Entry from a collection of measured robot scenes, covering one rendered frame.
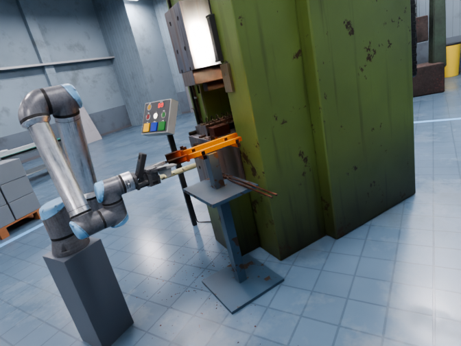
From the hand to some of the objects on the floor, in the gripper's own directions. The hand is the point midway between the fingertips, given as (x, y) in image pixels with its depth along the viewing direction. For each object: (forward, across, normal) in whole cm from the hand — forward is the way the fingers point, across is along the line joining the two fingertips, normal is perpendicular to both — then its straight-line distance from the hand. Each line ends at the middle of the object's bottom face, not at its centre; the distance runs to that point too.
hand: (171, 162), depth 151 cm
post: (+45, -116, -95) cm, 156 cm away
